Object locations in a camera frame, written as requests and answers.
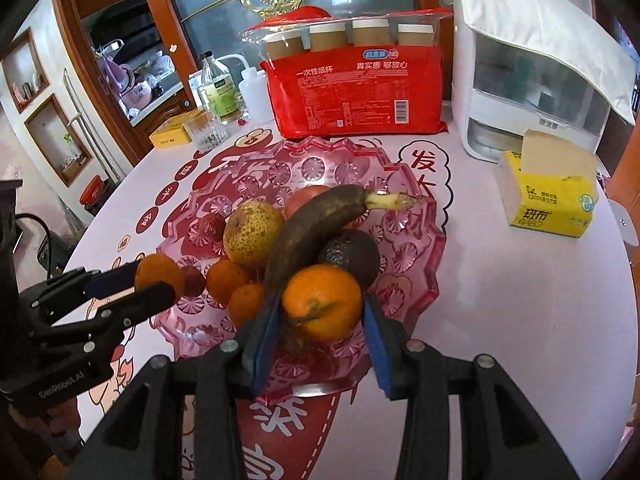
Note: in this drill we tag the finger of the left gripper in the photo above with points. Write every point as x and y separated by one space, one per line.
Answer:
110 319
100 284

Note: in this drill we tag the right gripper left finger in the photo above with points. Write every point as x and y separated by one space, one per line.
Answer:
170 404

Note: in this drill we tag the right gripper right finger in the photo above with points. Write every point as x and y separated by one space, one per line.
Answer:
502 435

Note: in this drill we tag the tiny orange kumquat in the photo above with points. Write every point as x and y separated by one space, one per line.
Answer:
157 268

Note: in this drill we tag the red lychee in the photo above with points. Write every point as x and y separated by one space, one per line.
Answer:
212 226
194 281

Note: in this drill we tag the small orange mandarin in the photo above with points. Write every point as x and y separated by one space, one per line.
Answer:
245 303

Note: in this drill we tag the large orange mandarin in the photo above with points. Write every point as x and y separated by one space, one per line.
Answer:
324 302

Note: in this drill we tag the overripe brown banana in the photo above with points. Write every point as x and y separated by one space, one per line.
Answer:
314 223

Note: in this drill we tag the dark green avocado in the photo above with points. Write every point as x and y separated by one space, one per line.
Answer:
355 252

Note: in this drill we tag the red apple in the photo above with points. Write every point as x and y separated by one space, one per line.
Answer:
301 197

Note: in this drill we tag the operator left hand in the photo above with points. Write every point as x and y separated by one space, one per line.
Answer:
58 426

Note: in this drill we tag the yellow speckled pear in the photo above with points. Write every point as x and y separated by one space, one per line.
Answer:
250 233

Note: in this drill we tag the yellow flat box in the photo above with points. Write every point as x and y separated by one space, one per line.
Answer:
172 132

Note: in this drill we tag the pink glass fruit plate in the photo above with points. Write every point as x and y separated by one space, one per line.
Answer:
410 244

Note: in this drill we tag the clear drinking glass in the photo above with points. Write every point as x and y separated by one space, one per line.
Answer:
205 131

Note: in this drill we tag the yellow tissue pack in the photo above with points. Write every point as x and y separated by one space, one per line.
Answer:
549 185

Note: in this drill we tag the green label plastic bottle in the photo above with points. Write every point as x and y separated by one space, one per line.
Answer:
218 89

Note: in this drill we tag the white squeeze bottle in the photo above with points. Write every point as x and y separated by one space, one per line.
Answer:
254 90

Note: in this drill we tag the red paper cup package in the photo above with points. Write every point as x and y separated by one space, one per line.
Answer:
372 74

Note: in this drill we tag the white water dispenser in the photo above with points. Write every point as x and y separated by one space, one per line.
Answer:
498 92

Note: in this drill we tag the white cloth on dispenser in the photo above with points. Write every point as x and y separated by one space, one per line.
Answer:
559 30

